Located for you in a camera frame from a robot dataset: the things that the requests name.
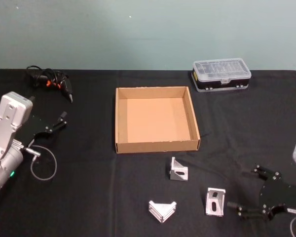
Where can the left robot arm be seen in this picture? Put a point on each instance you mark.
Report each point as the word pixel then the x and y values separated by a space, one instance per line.
pixel 7 133

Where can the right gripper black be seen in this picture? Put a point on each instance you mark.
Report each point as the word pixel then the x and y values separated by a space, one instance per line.
pixel 273 192

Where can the clear plastic case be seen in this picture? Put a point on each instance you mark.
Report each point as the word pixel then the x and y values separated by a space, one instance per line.
pixel 220 74

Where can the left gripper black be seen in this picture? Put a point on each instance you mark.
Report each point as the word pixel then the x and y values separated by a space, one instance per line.
pixel 37 126

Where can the black tablecloth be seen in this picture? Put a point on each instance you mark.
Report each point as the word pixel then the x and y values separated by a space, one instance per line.
pixel 93 192

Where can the silver metal corner bracket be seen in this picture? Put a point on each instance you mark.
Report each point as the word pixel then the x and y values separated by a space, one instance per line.
pixel 177 174
pixel 161 211
pixel 214 202

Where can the shallow brown cardboard tray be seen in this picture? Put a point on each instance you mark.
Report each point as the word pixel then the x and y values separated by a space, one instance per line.
pixel 153 118

